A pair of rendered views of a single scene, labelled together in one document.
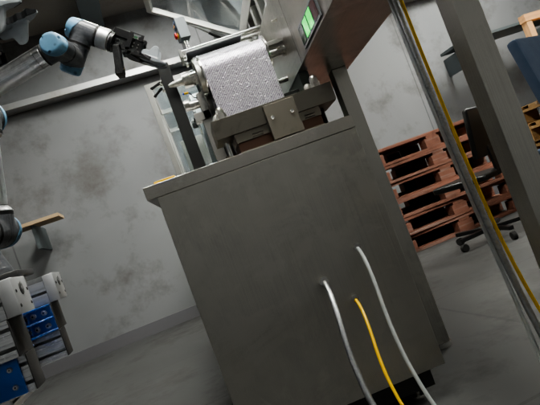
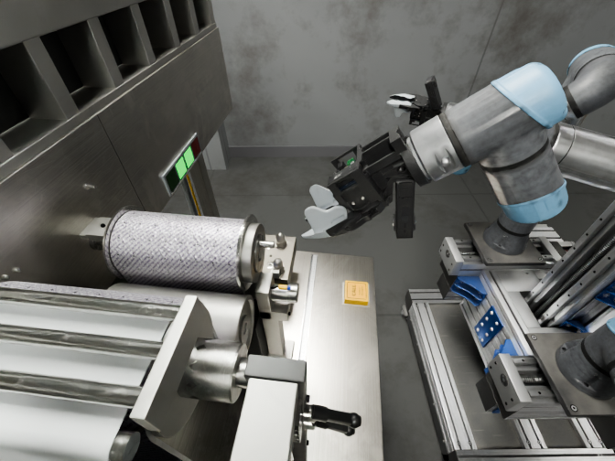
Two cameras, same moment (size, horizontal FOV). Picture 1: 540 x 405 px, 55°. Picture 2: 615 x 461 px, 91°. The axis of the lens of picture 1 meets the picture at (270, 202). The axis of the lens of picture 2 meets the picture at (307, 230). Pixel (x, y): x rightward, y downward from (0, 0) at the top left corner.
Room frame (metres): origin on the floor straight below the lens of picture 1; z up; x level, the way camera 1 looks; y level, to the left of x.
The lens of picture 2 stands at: (2.19, 0.27, 1.70)
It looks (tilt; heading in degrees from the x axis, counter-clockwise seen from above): 45 degrees down; 193
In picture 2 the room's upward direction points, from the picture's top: straight up
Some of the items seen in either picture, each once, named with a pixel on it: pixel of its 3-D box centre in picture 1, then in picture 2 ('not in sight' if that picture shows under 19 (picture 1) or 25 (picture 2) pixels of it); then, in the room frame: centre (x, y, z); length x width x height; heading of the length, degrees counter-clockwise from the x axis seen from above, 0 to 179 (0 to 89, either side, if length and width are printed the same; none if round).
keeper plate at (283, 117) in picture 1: (283, 118); not in sight; (1.59, -0.13, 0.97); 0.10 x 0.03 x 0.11; 97
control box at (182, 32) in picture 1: (179, 30); not in sight; (2.39, 0.11, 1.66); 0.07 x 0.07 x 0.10; 17
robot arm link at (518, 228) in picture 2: not in sight; (524, 208); (1.21, 0.83, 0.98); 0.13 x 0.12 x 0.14; 168
